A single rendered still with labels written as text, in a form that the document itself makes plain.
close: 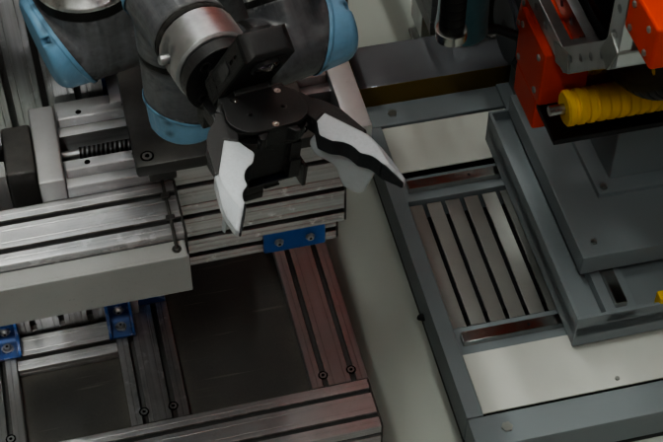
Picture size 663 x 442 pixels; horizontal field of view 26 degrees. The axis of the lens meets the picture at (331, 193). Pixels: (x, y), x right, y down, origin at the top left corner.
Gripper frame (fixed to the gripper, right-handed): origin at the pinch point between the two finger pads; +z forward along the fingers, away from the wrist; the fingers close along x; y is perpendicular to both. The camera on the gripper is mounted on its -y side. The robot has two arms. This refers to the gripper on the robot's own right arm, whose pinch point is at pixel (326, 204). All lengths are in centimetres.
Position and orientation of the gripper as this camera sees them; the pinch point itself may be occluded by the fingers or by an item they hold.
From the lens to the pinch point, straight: 113.6
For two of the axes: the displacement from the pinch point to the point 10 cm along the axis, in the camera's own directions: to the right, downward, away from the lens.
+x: -8.7, 2.6, -4.1
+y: -1.2, 7.0, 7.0
